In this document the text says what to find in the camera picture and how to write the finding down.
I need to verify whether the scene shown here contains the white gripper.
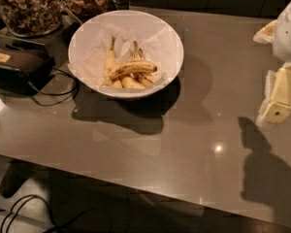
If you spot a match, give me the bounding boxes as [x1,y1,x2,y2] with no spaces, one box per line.
[253,1,291,125]

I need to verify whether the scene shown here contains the spotted yellow banana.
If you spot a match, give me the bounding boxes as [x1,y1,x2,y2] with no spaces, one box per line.
[105,60,157,80]

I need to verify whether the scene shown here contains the white bowl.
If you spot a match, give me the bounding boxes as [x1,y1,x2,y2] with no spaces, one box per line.
[67,10,185,100]

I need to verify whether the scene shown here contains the right yellow banana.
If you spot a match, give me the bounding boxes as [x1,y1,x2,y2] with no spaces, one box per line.
[132,41,157,86]

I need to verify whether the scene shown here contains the middle yellow banana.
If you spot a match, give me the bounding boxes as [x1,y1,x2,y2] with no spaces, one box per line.
[120,76,145,89]

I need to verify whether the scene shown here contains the left yellow banana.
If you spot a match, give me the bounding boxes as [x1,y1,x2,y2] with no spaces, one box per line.
[104,36,122,88]

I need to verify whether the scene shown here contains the white paper napkin liner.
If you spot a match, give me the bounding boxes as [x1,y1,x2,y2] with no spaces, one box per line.
[68,23,178,91]

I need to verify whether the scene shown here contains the metal jar stand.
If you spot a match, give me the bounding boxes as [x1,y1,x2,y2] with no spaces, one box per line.
[0,13,81,66]

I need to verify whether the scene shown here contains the large glass nut jar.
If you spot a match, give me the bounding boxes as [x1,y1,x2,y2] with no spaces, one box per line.
[0,0,62,38]

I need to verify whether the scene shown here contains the black device with label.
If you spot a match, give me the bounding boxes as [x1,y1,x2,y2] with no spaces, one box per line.
[0,48,55,95]

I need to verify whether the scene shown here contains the black floor cables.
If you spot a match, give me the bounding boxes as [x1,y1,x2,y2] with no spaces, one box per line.
[0,183,98,233]

